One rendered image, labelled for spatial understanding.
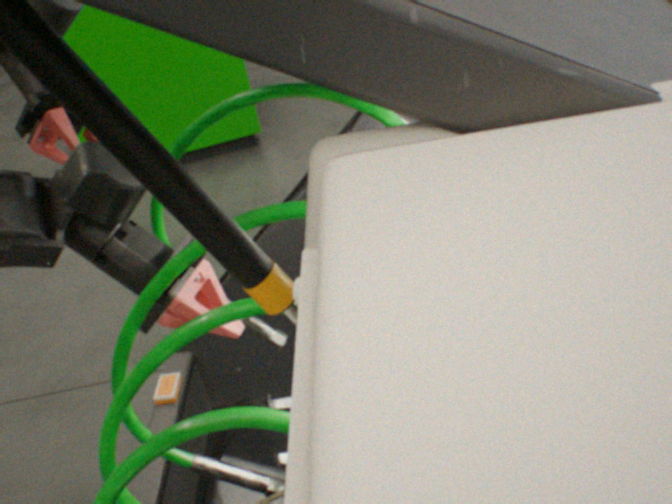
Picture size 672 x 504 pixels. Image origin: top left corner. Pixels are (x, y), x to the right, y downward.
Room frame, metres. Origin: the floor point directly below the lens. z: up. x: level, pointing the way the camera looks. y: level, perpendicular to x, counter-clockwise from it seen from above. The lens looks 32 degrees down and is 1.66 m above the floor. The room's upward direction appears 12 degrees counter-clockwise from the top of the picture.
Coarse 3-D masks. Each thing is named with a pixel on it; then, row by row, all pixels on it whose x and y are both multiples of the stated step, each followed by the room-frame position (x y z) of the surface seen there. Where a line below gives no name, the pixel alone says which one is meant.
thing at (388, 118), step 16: (240, 96) 0.71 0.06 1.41; (256, 96) 0.70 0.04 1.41; (272, 96) 0.69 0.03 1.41; (288, 96) 0.68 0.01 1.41; (304, 96) 0.68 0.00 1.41; (320, 96) 0.67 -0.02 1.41; (336, 96) 0.66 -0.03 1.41; (208, 112) 0.73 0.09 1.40; (224, 112) 0.72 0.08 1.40; (368, 112) 0.65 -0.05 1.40; (384, 112) 0.64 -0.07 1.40; (192, 128) 0.74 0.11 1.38; (176, 144) 0.75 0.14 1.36; (160, 208) 0.78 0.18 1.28; (160, 224) 0.78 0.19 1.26
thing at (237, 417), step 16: (208, 416) 0.39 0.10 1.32; (224, 416) 0.39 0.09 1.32; (240, 416) 0.39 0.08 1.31; (256, 416) 0.39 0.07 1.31; (272, 416) 0.39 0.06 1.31; (288, 416) 0.39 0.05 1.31; (160, 432) 0.40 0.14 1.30; (176, 432) 0.39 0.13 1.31; (192, 432) 0.39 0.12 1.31; (208, 432) 0.39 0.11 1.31; (288, 432) 0.38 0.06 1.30; (144, 448) 0.40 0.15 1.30; (160, 448) 0.39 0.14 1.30; (128, 464) 0.40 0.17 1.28; (144, 464) 0.39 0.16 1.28; (112, 480) 0.40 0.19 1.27; (128, 480) 0.40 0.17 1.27; (96, 496) 0.41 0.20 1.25; (112, 496) 0.40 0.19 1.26
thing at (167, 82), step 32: (96, 32) 3.80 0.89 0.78; (128, 32) 3.82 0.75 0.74; (160, 32) 3.84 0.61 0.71; (96, 64) 3.79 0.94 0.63; (128, 64) 3.81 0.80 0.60; (160, 64) 3.83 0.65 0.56; (192, 64) 3.85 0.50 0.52; (224, 64) 3.88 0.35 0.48; (128, 96) 3.81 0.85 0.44; (160, 96) 3.83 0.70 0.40; (192, 96) 3.85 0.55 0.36; (224, 96) 3.87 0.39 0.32; (160, 128) 3.82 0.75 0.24; (224, 128) 3.86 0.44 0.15; (256, 128) 3.89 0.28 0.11; (192, 160) 3.87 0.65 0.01
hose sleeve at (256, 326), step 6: (228, 300) 0.76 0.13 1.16; (246, 318) 0.74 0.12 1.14; (252, 318) 0.74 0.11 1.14; (246, 324) 0.74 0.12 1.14; (252, 324) 0.74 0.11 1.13; (258, 324) 0.74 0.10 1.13; (264, 324) 0.74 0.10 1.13; (252, 330) 0.74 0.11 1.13; (258, 330) 0.73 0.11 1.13; (264, 330) 0.73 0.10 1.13; (270, 330) 0.73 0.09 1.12; (258, 336) 0.73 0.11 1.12; (264, 336) 0.73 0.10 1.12; (270, 336) 0.73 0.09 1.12
